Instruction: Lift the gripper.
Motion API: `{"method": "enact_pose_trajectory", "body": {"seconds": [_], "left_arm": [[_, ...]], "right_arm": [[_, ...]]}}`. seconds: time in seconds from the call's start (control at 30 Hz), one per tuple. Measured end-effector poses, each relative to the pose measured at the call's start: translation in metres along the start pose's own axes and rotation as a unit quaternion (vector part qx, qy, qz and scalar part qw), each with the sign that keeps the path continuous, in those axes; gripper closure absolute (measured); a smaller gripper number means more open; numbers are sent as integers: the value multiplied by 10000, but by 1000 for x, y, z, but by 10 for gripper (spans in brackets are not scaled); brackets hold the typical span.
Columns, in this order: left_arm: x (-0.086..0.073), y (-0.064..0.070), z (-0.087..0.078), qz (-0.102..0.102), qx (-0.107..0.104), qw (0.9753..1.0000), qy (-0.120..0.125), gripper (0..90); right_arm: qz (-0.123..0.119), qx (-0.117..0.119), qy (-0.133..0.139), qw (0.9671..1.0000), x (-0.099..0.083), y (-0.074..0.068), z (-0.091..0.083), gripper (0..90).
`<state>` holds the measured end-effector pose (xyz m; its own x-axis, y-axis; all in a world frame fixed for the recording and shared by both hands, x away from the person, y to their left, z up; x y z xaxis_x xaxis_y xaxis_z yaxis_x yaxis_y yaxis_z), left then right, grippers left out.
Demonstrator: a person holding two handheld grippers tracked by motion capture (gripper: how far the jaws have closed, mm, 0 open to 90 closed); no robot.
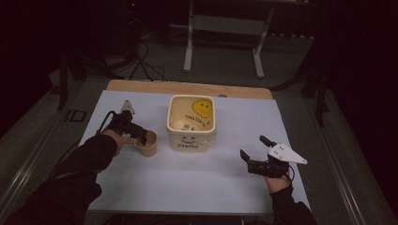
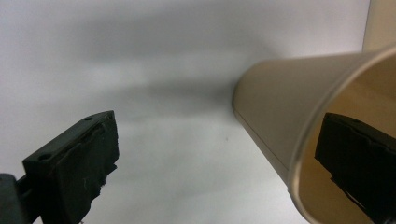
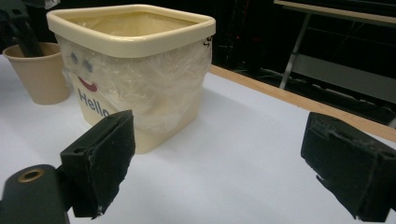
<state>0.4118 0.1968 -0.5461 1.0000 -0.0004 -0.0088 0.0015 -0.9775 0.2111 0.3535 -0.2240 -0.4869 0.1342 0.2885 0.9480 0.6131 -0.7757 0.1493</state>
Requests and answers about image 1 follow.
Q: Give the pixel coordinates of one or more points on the white table mat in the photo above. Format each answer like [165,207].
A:
[219,175]

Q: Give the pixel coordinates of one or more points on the person's left hand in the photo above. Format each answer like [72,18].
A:
[121,140]

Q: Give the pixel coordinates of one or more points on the white metal stand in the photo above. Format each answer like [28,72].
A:
[224,34]

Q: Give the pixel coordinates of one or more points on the cream square smiley bin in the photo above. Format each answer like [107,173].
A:
[191,123]

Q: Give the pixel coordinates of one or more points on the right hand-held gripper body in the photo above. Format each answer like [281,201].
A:
[277,161]

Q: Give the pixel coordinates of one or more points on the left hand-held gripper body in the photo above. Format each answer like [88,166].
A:
[122,122]

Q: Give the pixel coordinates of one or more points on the dark metal stand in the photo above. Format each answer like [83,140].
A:
[64,78]

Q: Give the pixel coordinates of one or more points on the brown paper cup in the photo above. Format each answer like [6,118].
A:
[148,144]

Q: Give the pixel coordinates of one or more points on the person's right hand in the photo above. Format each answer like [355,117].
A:
[276,183]

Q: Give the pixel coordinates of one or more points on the black floor socket plate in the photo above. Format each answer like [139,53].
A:
[75,116]

